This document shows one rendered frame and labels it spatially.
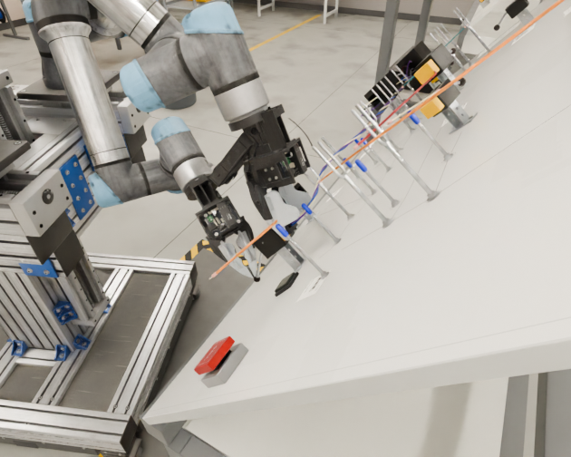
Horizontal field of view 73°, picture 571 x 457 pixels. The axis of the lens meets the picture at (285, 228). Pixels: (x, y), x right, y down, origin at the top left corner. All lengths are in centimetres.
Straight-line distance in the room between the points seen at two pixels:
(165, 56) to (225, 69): 9
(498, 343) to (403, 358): 7
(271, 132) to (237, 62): 11
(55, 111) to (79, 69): 55
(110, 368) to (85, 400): 13
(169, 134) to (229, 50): 28
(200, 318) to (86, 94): 137
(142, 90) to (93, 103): 27
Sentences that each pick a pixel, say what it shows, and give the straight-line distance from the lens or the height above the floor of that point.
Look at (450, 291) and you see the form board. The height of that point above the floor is 137.
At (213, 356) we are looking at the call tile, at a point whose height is 113.
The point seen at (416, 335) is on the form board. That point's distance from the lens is 29.
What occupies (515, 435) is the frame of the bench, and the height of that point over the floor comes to 80.
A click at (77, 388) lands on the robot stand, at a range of 173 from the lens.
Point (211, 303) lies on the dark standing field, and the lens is 207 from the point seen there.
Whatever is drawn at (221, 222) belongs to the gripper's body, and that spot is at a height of 112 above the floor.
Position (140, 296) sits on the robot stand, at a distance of 191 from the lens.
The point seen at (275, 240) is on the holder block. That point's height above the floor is 113.
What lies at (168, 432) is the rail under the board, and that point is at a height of 84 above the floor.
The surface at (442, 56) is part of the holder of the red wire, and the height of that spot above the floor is 132.
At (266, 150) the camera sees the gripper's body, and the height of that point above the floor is 129.
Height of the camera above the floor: 158
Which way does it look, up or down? 40 degrees down
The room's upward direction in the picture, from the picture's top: straight up
